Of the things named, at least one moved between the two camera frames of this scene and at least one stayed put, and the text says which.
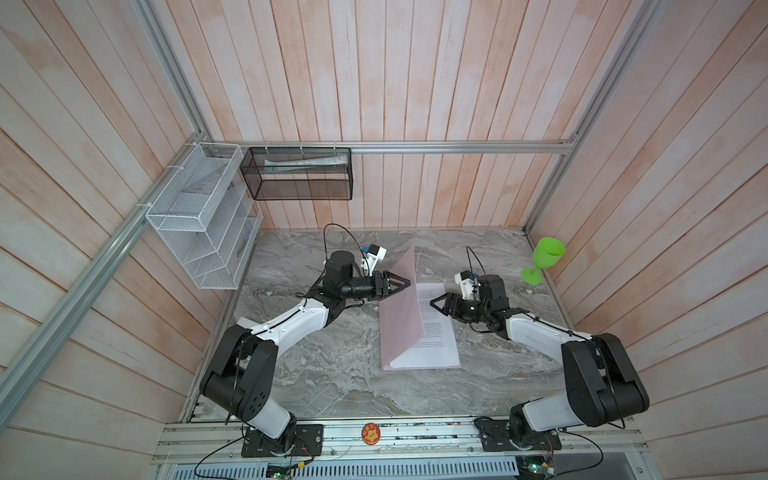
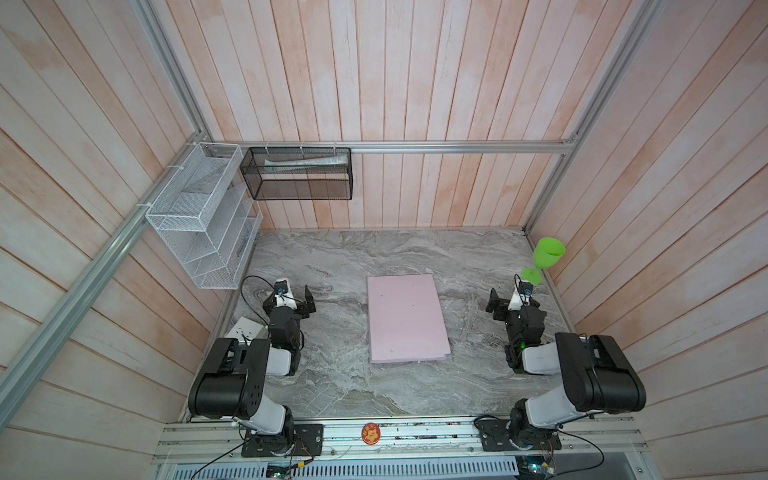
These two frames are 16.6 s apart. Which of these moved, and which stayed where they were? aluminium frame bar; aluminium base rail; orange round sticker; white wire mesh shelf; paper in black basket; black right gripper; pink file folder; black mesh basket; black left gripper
Moved: black right gripper; black left gripper; pink file folder
Stayed: aluminium base rail; orange round sticker; paper in black basket; white wire mesh shelf; aluminium frame bar; black mesh basket
